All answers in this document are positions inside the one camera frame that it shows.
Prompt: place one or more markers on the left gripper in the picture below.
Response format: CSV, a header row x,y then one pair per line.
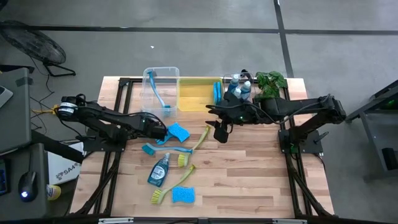
x,y
152,129

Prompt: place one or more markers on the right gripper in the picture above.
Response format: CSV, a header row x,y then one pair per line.
x,y
236,113

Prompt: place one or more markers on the blue dish brush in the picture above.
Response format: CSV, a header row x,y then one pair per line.
x,y
157,93
168,148

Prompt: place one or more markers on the green dish brush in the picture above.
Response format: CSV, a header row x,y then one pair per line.
x,y
199,140
174,185

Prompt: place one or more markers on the blue dish soap bottle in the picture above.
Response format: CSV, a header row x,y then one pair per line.
x,y
237,92
245,90
234,81
158,171

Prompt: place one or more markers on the clear plastic bin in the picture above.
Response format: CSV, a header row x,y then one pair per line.
x,y
171,84

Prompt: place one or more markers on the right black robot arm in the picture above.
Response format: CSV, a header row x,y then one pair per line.
x,y
295,107

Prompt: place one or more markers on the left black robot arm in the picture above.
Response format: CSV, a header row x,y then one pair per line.
x,y
102,118

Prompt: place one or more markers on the yellow plastic bin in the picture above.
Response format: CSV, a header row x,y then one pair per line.
x,y
196,96

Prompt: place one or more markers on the potted green plant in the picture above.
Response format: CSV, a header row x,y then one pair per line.
x,y
270,84

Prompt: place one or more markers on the black diagonal beam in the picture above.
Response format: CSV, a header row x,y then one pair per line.
x,y
59,149

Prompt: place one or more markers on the white cardboard box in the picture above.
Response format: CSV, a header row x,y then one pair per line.
x,y
63,168

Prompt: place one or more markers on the yellow cup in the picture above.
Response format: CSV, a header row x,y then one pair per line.
x,y
54,192

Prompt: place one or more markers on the dark grey desk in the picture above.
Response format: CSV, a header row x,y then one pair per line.
x,y
37,161

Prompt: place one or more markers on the black tape strip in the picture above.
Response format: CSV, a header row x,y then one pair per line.
x,y
24,81

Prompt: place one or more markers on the black computer mouse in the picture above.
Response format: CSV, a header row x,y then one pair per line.
x,y
27,185

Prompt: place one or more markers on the black floor fan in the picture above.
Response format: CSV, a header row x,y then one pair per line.
x,y
34,43

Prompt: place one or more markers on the grey metal cart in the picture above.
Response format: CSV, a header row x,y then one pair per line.
x,y
373,124

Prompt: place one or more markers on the grey laptop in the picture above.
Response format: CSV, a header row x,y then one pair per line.
x,y
4,96

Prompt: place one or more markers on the black keyboard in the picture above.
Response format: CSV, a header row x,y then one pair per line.
x,y
3,177

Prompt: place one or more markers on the black block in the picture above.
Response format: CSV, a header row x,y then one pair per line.
x,y
390,158

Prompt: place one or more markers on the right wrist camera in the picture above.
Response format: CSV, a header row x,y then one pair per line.
x,y
224,133

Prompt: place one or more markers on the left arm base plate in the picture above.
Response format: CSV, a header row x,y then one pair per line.
x,y
93,146

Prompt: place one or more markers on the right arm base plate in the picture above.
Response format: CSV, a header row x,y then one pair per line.
x,y
311,140

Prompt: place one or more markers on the silver metal bracket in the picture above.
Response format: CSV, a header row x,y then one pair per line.
x,y
289,221
115,220

